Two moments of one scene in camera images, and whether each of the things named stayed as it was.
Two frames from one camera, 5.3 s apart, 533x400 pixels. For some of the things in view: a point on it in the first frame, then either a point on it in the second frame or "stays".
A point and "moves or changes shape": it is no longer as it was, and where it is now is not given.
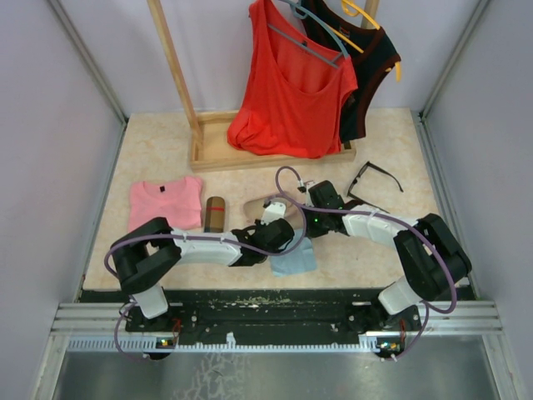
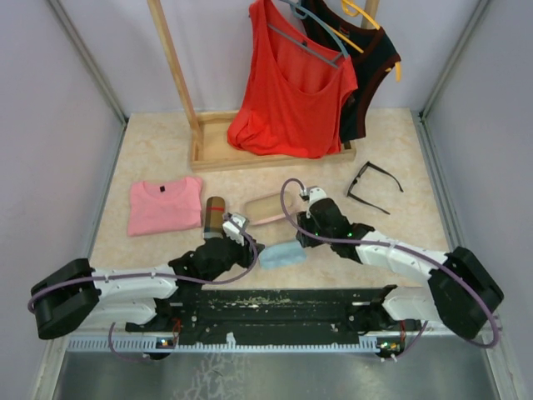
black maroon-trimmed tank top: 371,67 stays
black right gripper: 312,231 -> 305,220
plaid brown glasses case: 215,214 stays
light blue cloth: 301,259 moves or changes shape
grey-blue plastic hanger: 301,12 stays
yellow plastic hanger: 354,10 stays
